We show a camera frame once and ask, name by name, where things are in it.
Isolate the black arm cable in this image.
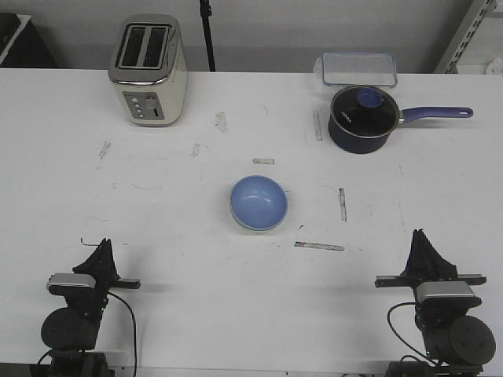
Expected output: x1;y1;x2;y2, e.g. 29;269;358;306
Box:
106;291;138;375
387;302;437;362

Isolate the blue bowl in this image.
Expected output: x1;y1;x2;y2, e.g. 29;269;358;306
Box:
229;175;288;210

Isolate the glass lid with blue knob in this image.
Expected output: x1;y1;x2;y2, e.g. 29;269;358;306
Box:
331;86;398;138

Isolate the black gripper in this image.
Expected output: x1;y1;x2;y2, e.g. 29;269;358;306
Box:
66;238;141;314
375;229;486;297

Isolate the dark blue saucepan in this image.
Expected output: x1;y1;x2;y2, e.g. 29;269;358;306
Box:
328;85;473;154

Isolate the green bowl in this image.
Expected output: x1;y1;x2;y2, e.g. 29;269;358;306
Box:
230;207;288;232

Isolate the clear plastic food container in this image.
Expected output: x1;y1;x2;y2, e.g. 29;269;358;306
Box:
313;51;398;87

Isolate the black box at left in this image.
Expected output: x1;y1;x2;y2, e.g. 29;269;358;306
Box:
1;13;58;68

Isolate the black tripod pole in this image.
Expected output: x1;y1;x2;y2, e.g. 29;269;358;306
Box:
200;0;216;72

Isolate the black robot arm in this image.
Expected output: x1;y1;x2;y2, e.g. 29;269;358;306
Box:
375;229;496;376
41;238;141;376

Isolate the cream and chrome toaster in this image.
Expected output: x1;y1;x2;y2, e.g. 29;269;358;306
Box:
108;14;188;127

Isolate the white slotted shelf upright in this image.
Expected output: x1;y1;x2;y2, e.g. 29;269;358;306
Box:
434;1;502;75

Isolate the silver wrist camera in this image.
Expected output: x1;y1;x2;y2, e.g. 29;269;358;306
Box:
46;273;96;296
415;281;482;309

